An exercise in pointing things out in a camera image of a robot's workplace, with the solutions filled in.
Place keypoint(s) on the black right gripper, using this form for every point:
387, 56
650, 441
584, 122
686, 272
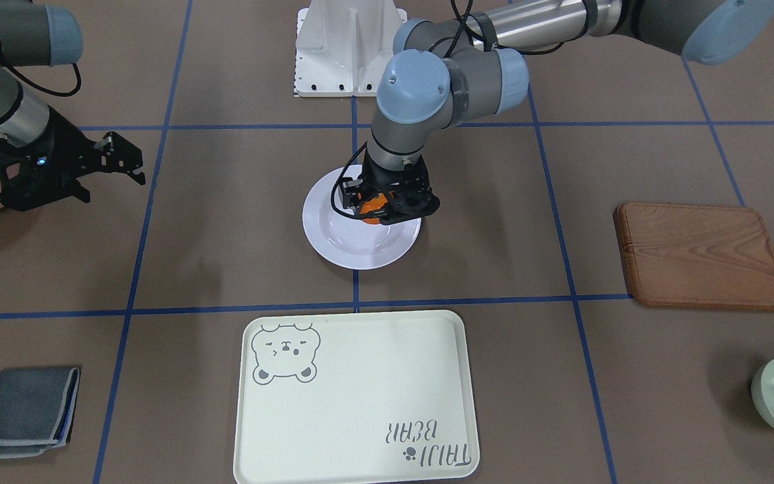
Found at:
63, 142

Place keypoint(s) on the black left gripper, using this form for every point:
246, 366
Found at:
381, 176

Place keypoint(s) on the orange fruit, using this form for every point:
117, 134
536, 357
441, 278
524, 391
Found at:
373, 210

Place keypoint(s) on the white round plate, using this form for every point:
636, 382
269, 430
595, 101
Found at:
348, 243

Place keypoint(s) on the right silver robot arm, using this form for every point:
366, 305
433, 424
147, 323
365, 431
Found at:
40, 46

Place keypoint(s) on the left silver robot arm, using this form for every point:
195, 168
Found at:
443, 74

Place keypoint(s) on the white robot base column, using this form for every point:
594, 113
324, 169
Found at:
343, 47

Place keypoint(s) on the cream bear tray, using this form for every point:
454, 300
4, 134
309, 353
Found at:
357, 398

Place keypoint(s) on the brown wooden tray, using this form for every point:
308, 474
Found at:
683, 255

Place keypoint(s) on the folded grey cloth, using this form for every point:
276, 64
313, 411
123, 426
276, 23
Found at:
37, 409

